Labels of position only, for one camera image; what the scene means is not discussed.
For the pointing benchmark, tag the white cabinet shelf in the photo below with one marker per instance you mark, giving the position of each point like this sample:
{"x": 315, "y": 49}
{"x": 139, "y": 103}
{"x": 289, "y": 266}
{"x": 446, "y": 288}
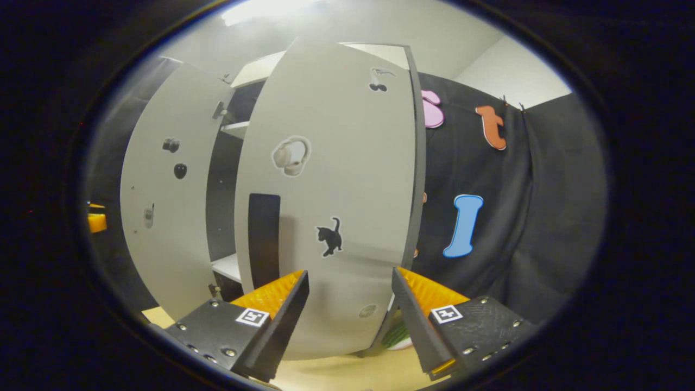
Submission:
{"x": 228, "y": 267}
{"x": 236, "y": 129}

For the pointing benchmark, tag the white cabinet door cat sticker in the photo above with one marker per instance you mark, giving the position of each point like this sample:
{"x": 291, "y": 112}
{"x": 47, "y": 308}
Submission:
{"x": 347, "y": 179}

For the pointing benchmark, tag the grey and white cabinet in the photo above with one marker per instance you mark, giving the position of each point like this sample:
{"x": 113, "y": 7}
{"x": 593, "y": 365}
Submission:
{"x": 225, "y": 190}

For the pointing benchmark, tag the black backdrop cloth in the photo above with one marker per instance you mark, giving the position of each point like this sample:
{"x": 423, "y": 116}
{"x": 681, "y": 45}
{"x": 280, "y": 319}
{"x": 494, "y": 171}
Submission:
{"x": 543, "y": 217}

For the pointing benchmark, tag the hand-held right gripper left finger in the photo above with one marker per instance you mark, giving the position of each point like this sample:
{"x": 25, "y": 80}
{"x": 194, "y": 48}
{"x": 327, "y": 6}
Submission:
{"x": 282, "y": 326}

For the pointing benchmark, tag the metal door hinge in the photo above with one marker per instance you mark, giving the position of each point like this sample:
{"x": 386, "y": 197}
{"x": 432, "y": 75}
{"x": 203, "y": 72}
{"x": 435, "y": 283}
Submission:
{"x": 219, "y": 110}

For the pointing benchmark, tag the green striped ball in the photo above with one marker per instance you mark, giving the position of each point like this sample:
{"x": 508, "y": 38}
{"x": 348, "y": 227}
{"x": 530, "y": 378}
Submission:
{"x": 396, "y": 336}

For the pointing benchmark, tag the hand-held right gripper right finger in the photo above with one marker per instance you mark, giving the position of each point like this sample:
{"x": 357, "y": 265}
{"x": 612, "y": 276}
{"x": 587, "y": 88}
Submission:
{"x": 418, "y": 326}

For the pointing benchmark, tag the white cabinet door camera sticker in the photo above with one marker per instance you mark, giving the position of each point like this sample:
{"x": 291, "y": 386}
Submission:
{"x": 174, "y": 244}

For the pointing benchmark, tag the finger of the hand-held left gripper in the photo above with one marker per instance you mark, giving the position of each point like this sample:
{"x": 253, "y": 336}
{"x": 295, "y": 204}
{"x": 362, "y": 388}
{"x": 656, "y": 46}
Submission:
{"x": 96, "y": 221}

